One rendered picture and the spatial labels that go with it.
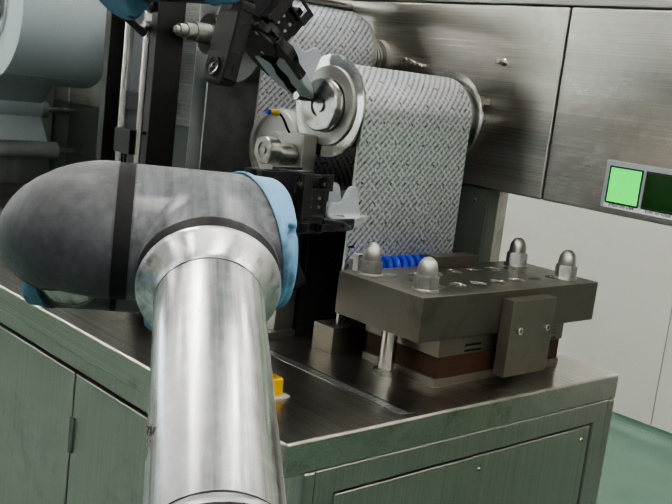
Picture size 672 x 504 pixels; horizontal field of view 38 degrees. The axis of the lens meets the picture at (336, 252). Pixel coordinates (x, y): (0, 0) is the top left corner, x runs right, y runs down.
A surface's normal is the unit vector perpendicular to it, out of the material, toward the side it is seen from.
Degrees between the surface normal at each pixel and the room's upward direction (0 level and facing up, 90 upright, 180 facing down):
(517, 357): 90
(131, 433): 90
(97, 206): 62
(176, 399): 44
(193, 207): 28
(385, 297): 90
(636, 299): 90
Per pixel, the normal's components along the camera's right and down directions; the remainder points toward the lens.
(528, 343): 0.66, 0.21
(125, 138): -0.73, 0.03
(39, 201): -0.54, -0.38
